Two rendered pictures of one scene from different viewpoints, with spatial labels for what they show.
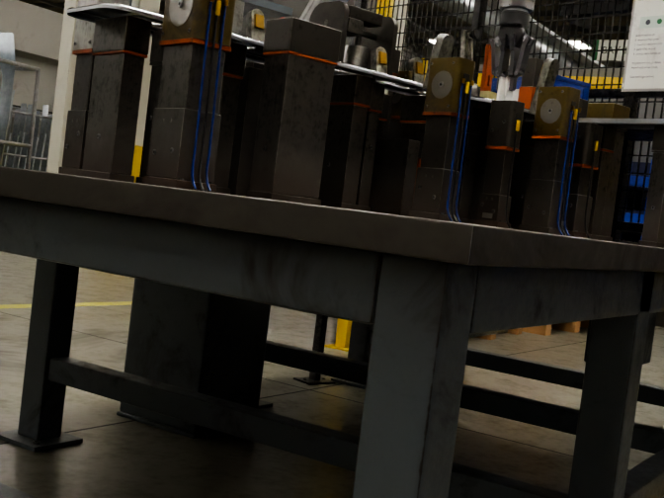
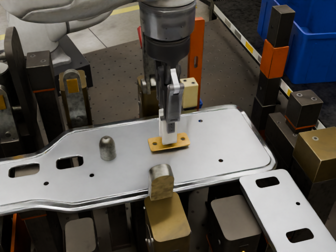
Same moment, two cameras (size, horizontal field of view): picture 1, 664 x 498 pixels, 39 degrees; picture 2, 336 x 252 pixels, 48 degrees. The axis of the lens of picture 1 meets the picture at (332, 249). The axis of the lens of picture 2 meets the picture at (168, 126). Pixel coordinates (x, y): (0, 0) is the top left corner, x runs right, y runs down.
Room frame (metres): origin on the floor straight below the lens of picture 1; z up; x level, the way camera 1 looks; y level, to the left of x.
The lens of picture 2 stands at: (1.92, -0.66, 1.53)
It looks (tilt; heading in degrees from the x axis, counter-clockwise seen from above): 40 degrees down; 27
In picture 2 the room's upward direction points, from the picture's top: straight up
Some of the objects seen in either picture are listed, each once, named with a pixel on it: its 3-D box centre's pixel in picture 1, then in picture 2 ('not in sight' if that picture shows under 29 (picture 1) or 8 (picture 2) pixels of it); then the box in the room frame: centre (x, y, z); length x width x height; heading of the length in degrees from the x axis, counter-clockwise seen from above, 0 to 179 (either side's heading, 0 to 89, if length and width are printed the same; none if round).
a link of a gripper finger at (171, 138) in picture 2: (509, 91); (169, 129); (2.43, -0.40, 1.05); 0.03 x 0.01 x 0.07; 131
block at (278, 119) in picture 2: not in sight; (274, 175); (2.60, -0.60, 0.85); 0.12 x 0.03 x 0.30; 42
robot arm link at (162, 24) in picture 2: (517, 1); (167, 15); (2.43, -0.39, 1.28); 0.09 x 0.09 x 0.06
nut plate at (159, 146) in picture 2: not in sight; (168, 140); (2.44, -0.40, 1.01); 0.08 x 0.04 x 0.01; 132
